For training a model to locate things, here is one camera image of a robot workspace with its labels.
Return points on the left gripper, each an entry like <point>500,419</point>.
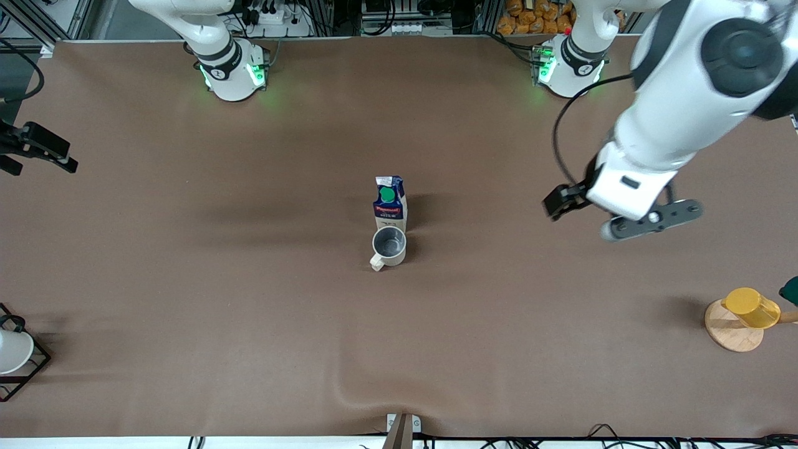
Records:
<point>581,193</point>

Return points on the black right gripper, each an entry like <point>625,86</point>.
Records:
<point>14,141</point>

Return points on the blue white Pascal milk carton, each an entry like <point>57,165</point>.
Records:
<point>390,209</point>

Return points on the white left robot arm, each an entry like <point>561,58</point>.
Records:
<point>686,93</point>

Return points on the yellow cup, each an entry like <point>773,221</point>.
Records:
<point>751,307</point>

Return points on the round wooden cup stand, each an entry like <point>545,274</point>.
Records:
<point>730,335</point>

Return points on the orange snack packet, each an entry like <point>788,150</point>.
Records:
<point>550,25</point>
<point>506,26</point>
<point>514,7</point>

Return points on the long white power strip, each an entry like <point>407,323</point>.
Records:
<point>405,28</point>

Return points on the dark green object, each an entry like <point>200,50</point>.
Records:
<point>790,292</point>

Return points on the white power strip with plugs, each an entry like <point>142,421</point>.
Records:
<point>280,25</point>

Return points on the aluminium frame profile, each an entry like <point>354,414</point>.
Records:
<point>75,19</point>

